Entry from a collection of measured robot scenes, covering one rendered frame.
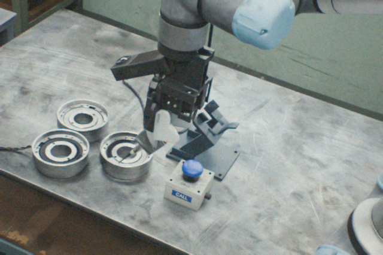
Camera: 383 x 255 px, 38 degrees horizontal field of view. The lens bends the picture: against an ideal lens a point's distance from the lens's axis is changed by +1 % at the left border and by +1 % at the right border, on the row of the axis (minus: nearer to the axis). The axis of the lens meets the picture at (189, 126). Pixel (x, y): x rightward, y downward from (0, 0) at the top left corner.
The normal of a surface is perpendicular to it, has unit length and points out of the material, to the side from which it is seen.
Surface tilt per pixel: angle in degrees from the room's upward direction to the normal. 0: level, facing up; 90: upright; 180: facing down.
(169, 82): 0
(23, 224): 0
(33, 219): 0
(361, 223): 39
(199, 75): 90
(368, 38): 90
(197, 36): 89
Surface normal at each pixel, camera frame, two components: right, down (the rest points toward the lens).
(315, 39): -0.40, 0.53
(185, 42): 0.04, 0.63
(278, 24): 0.75, 0.49
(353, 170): 0.14, -0.77
